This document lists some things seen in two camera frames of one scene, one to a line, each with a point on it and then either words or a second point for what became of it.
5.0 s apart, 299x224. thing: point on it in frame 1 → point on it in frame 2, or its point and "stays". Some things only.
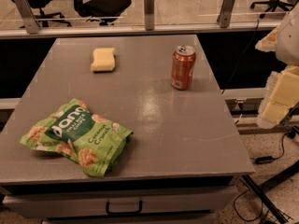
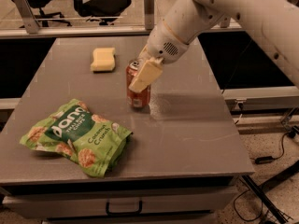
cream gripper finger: x=268 y=43 → x=145 y=55
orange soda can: x=182 y=65 → x=135 y=99
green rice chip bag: x=97 y=144 stays
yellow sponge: x=104 y=60 stays
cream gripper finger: x=282 y=93 → x=149 y=71
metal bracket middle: x=149 y=9 stays
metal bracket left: x=28 y=16 stays
